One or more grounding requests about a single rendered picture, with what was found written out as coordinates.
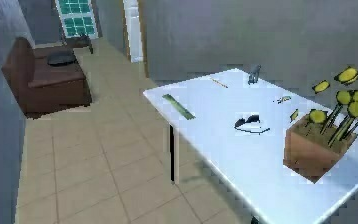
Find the small green yellow object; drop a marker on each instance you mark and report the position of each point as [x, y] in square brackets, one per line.
[283, 99]

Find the window with teal panes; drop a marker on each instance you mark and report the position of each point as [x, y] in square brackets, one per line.
[76, 18]

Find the yellow pencil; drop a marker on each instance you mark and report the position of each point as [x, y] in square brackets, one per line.
[219, 83]

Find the yellow plant in brown box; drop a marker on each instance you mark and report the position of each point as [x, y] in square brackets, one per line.
[315, 148]

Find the grey small figurine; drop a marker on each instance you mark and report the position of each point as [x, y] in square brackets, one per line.
[254, 74]

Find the white table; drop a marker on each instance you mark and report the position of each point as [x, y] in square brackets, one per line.
[240, 160]

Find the black round cushion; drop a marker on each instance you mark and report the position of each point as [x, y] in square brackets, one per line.
[61, 58]

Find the white room door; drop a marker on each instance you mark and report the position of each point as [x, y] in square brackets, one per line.
[133, 30]

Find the green flat strip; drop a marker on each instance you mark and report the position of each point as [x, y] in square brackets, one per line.
[179, 106]

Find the brown armchair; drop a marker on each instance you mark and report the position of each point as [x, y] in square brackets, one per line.
[43, 83]

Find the black sunglasses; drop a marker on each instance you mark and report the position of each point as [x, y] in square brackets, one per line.
[250, 124]

